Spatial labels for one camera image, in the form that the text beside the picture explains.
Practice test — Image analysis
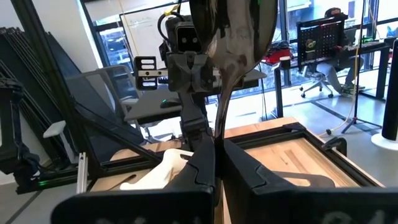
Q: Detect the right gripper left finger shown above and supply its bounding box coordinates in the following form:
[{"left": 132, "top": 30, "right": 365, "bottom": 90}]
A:
[{"left": 50, "top": 133, "right": 218, "bottom": 224}]

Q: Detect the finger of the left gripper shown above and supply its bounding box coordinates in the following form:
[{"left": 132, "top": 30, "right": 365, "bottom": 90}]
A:
[
  {"left": 189, "top": 54, "right": 212, "bottom": 91},
  {"left": 172, "top": 54, "right": 191, "bottom": 91}
]

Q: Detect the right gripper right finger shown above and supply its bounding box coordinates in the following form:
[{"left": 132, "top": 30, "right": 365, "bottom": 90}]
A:
[{"left": 221, "top": 139, "right": 398, "bottom": 224}]

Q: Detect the dark grey plastic bin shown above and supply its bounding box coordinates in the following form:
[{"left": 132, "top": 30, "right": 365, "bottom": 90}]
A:
[{"left": 272, "top": 169, "right": 337, "bottom": 189}]

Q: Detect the white plastic bin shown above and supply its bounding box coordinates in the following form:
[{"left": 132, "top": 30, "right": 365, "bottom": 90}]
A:
[{"left": 119, "top": 148, "right": 195, "bottom": 192}]

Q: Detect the black lit computer mouse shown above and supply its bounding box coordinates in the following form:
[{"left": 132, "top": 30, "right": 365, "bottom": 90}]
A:
[{"left": 159, "top": 98, "right": 183, "bottom": 110}]

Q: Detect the dark grey desk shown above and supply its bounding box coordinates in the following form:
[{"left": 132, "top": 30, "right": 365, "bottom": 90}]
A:
[
  {"left": 214, "top": 68, "right": 268, "bottom": 91},
  {"left": 123, "top": 84, "right": 190, "bottom": 123}
]

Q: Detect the glass whiteboard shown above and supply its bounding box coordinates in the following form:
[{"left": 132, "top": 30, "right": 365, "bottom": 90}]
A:
[{"left": 119, "top": 11, "right": 170, "bottom": 71}]

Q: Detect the grey mesh office chair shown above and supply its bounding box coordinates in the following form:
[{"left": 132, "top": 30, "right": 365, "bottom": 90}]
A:
[{"left": 43, "top": 64, "right": 149, "bottom": 141}]

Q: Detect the yellow tape tag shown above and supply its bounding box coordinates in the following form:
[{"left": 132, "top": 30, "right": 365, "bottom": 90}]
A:
[{"left": 164, "top": 3, "right": 180, "bottom": 17}]

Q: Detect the black table clamp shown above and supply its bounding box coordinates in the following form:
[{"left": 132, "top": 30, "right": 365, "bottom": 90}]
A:
[{"left": 321, "top": 136, "right": 348, "bottom": 157}]

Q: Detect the red tool case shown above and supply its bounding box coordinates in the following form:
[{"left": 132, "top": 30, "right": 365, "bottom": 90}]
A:
[{"left": 262, "top": 41, "right": 294, "bottom": 65}]

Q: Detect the silver aluminium bar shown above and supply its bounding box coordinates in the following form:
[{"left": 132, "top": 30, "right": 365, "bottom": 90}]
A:
[{"left": 75, "top": 151, "right": 88, "bottom": 195}]

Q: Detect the black desk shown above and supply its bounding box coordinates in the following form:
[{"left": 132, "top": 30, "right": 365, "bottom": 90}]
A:
[{"left": 273, "top": 39, "right": 392, "bottom": 119}]

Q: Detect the white office chair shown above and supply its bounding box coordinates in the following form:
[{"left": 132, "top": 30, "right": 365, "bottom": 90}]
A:
[{"left": 298, "top": 63, "right": 336, "bottom": 100}]

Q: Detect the black pegboard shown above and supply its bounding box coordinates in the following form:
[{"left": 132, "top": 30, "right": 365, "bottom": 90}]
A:
[{"left": 296, "top": 19, "right": 348, "bottom": 72}]

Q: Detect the black pole with white base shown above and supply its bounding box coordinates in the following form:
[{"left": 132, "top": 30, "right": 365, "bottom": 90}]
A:
[{"left": 371, "top": 39, "right": 398, "bottom": 152}]

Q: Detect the person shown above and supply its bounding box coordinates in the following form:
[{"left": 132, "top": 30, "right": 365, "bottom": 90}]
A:
[{"left": 315, "top": 6, "right": 367, "bottom": 98}]

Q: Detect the stack of black frames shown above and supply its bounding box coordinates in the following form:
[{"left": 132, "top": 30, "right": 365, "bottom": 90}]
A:
[{"left": 0, "top": 26, "right": 106, "bottom": 162}]

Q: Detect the black tripod stand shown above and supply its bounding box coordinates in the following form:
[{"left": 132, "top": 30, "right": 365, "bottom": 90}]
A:
[{"left": 341, "top": 0, "right": 384, "bottom": 135}]

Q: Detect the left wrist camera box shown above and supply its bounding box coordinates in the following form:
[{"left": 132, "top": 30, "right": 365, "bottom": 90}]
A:
[{"left": 173, "top": 21, "right": 203, "bottom": 53}]

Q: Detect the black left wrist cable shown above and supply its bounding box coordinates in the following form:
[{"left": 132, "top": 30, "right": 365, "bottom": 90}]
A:
[{"left": 157, "top": 11, "right": 175, "bottom": 43}]

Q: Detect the black aluminium table frame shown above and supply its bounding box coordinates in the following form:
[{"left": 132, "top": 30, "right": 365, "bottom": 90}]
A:
[{"left": 9, "top": 0, "right": 385, "bottom": 195}]

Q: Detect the yellow extension cable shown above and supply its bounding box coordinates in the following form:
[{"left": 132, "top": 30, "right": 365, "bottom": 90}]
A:
[{"left": 323, "top": 2, "right": 374, "bottom": 138}]

